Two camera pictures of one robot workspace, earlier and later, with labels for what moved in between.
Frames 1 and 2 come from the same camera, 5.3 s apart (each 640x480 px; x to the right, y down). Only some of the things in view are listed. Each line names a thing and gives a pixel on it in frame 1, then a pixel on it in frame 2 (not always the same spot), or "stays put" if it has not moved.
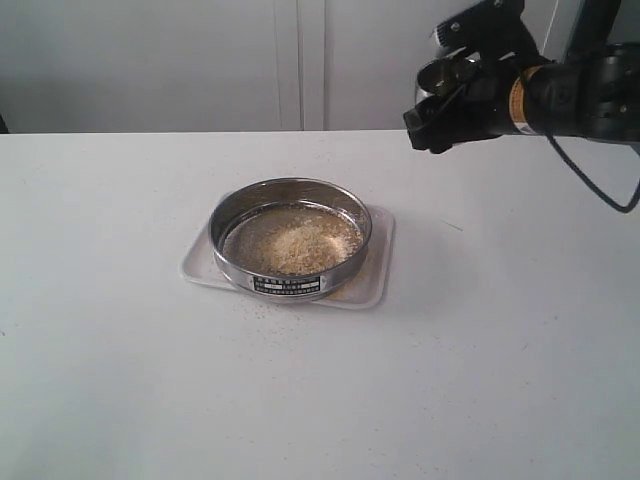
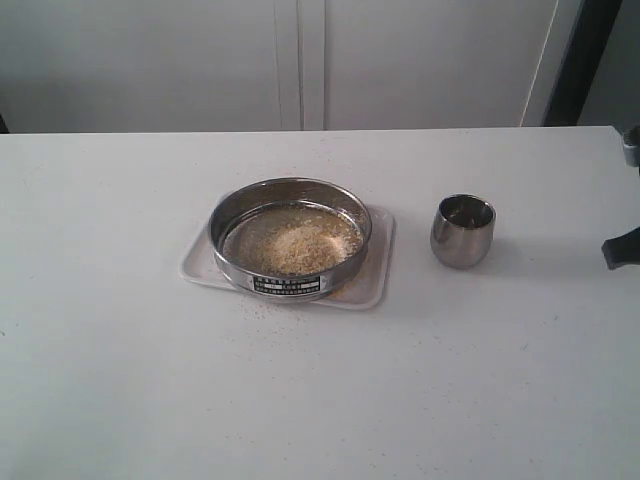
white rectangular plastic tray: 367,289 stays put
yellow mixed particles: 292,241 stays put
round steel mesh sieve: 290,238 stays put
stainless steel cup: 440,74 → 462,230
